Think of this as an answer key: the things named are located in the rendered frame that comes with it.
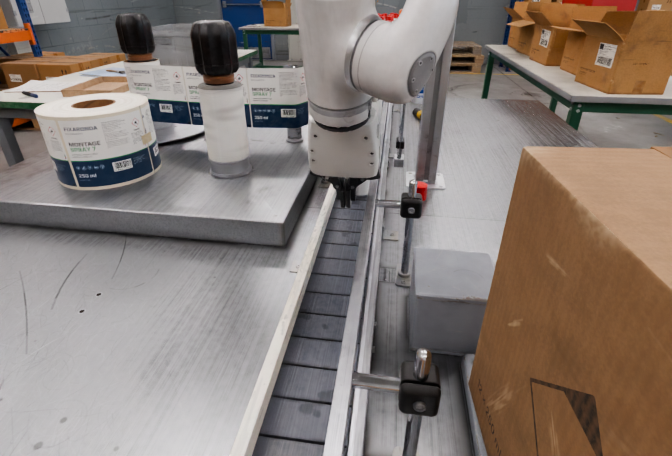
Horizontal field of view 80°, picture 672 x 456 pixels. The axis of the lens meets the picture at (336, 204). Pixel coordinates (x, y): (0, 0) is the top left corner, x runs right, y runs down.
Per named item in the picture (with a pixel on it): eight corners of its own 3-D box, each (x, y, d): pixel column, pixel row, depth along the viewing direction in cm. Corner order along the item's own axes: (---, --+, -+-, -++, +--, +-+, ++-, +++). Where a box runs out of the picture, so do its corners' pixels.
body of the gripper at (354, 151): (382, 90, 53) (380, 154, 62) (308, 88, 55) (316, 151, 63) (378, 124, 48) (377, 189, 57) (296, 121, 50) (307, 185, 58)
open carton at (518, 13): (494, 45, 383) (502, 1, 366) (543, 45, 379) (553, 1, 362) (506, 50, 348) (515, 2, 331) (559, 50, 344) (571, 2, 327)
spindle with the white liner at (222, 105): (219, 161, 91) (199, 18, 78) (257, 164, 90) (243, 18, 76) (202, 177, 84) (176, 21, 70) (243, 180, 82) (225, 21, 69)
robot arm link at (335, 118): (379, 74, 52) (379, 94, 54) (313, 73, 53) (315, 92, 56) (374, 112, 47) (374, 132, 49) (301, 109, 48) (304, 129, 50)
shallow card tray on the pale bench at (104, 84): (103, 82, 213) (101, 75, 211) (147, 82, 212) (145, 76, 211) (62, 97, 183) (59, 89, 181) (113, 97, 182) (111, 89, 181)
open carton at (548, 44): (513, 58, 306) (524, 3, 288) (575, 58, 303) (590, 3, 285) (531, 66, 272) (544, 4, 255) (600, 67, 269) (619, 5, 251)
